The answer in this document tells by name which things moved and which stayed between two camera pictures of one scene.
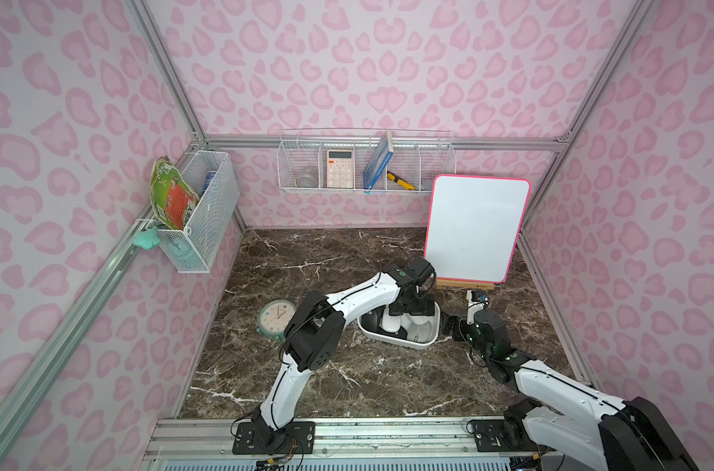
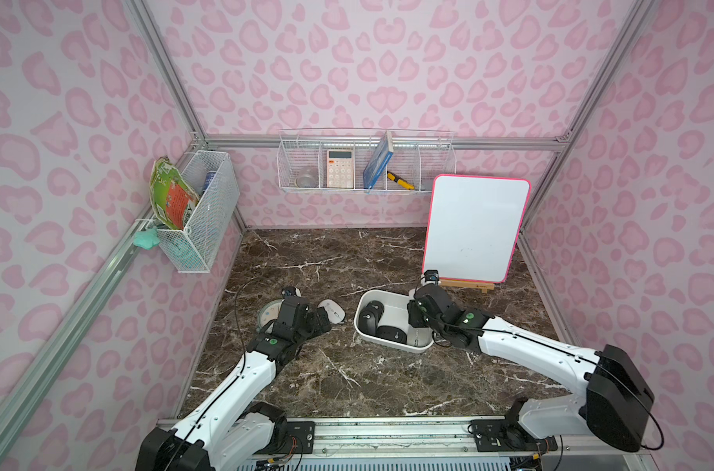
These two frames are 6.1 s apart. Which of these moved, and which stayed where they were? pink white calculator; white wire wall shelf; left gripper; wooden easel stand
Moved: left gripper
Stayed: wooden easel stand; pink white calculator; white wire wall shelf
